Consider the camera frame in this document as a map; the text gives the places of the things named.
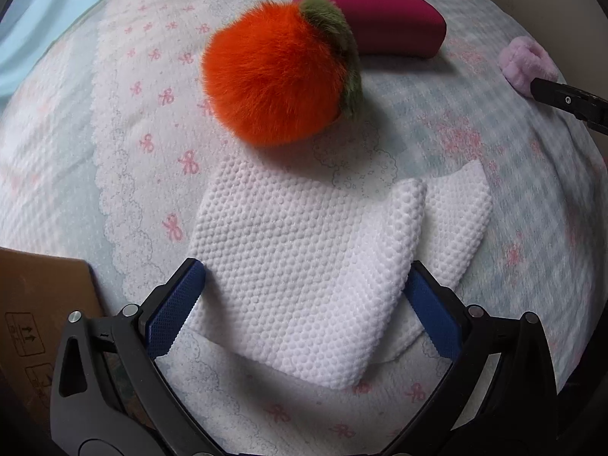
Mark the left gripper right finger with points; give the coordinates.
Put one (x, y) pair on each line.
(499, 392)

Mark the cardboard box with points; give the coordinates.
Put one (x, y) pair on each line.
(38, 292)

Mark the magenta soft case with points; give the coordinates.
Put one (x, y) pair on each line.
(412, 28)

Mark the orange fluffy pompom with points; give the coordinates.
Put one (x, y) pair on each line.
(283, 72)

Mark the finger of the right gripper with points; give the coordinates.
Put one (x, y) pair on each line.
(589, 108)

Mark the lilac fluffy scrunchie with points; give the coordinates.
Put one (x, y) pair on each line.
(523, 60)

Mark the light blue curtain cloth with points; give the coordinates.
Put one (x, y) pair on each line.
(28, 29)

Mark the patterned bed quilt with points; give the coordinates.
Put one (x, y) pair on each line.
(108, 145)

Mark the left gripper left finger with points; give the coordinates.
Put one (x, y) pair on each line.
(87, 415)

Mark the white dotted cloth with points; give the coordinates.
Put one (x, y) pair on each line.
(309, 279)

